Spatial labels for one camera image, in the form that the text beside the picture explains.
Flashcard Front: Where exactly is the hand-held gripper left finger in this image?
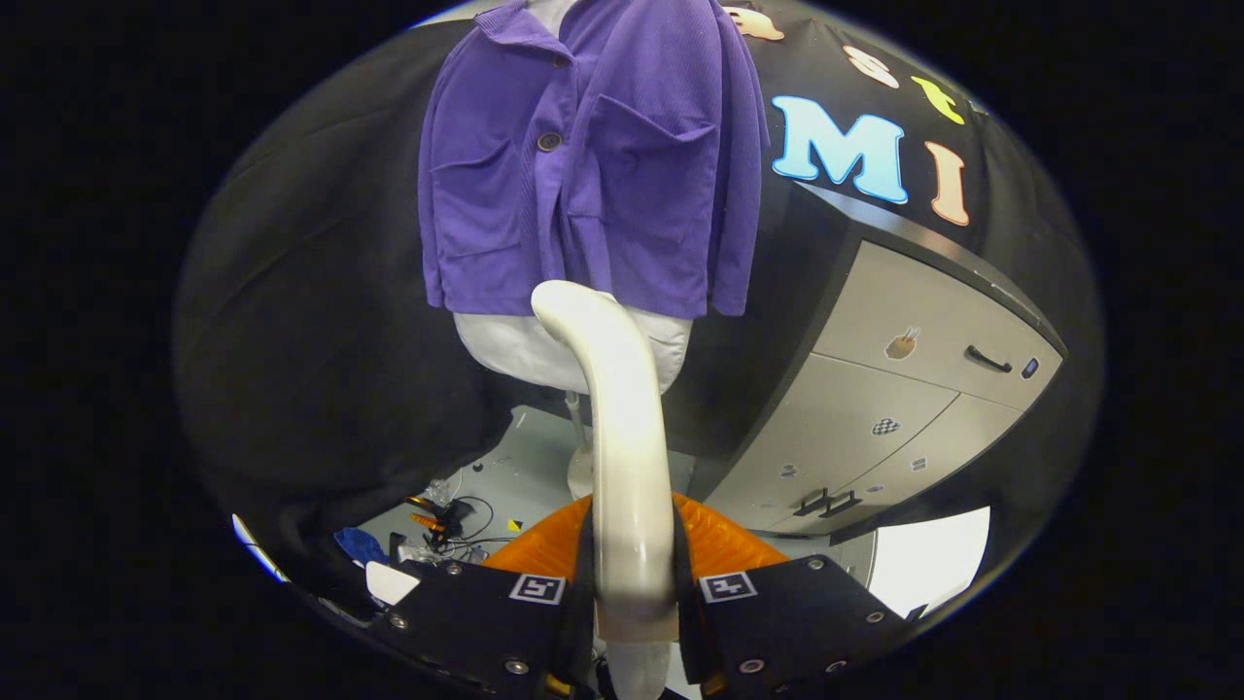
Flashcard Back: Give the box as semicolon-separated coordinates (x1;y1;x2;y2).
374;493;596;700

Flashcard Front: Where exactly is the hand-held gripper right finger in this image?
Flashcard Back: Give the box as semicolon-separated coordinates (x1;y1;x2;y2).
673;493;915;700

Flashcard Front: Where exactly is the white ribbed steamer hose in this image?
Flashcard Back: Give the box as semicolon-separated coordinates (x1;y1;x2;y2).
598;637;674;700

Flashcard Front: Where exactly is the white garment steamer handle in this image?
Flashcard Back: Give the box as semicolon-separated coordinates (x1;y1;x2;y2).
531;280;678;643

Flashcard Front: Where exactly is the white shirt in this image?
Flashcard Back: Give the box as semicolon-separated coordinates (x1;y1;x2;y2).
454;0;693;395

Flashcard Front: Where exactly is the purple corduroy jacket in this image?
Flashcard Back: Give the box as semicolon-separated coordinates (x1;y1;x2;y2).
418;0;771;320

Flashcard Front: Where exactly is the white paper sheet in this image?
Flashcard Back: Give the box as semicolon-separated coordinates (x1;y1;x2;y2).
365;561;421;606

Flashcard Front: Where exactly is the blue cloth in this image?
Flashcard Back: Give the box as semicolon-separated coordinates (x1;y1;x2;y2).
333;527;390;567

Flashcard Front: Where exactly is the white flat panel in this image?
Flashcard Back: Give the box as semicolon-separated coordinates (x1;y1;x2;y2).
868;506;991;618

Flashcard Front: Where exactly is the grey cabinet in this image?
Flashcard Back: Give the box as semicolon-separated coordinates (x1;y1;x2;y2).
685;180;1068;541

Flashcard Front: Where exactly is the black cable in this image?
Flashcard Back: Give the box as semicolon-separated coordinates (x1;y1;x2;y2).
442;496;518;562

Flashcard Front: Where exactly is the orange handled tool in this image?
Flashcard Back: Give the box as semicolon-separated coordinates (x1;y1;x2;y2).
406;494;450;536

